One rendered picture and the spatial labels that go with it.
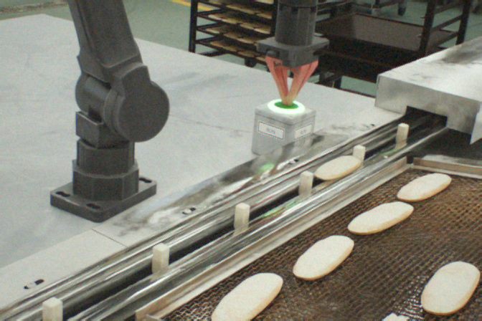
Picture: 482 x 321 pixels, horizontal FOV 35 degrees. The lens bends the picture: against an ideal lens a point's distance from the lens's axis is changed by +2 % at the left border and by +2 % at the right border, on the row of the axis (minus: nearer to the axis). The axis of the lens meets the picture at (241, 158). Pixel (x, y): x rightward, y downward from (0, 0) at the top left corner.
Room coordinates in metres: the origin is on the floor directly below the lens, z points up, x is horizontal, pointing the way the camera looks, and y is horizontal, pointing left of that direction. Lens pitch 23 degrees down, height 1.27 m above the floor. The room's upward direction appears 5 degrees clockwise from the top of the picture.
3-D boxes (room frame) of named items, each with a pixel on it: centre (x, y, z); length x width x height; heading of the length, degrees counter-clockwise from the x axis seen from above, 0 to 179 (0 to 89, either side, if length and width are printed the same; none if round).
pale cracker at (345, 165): (0.99, -0.14, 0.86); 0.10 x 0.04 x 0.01; 144
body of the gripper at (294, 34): (1.11, -0.06, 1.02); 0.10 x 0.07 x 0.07; 144
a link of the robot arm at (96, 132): (0.91, 0.16, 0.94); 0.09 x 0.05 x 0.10; 132
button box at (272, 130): (1.11, -0.06, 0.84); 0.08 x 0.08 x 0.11; 54
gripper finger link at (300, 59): (1.10, -0.05, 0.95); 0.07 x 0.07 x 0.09; 54
